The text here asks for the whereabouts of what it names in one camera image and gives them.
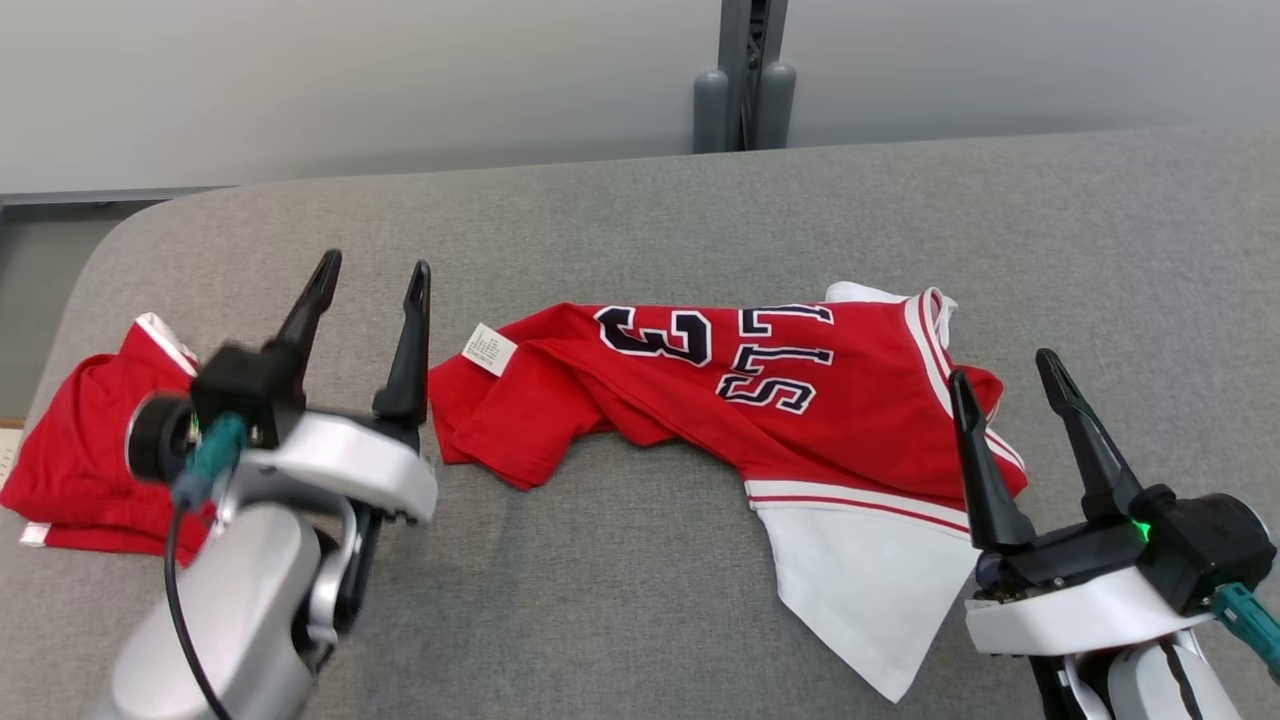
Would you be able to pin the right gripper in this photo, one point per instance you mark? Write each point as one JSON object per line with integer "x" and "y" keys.
{"x": 1070, "y": 610}

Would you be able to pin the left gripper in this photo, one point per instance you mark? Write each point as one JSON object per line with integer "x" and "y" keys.
{"x": 350, "y": 460}

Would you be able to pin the red basketball jersey white sleeves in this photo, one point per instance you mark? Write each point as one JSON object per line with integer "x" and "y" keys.
{"x": 650, "y": 400}

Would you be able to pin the red shorts white trim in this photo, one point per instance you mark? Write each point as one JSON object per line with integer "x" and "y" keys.
{"x": 70, "y": 450}

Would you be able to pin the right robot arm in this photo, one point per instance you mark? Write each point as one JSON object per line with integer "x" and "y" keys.
{"x": 1140, "y": 690}

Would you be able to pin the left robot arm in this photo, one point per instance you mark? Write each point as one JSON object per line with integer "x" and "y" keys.
{"x": 230, "y": 600}

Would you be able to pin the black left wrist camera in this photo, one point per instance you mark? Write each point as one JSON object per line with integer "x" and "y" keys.
{"x": 240, "y": 385}

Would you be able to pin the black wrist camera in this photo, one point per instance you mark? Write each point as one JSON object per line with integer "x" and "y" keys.
{"x": 1210, "y": 545}
{"x": 240, "y": 385}

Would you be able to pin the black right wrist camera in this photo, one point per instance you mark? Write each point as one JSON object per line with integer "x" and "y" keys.
{"x": 1210, "y": 545}

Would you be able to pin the teal left camera connector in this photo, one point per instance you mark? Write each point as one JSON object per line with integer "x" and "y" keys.
{"x": 210, "y": 460}

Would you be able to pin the teal camera connector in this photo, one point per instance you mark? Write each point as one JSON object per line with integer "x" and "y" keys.
{"x": 1245, "y": 615}
{"x": 210, "y": 460}

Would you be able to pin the teal right camera connector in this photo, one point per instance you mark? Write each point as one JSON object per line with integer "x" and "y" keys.
{"x": 1245, "y": 615}

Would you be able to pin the grey cylindrical post foot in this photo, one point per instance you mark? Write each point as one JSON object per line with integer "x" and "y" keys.
{"x": 711, "y": 110}
{"x": 777, "y": 105}

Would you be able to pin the grey metal partition post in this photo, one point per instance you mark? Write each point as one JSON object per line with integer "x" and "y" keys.
{"x": 735, "y": 40}

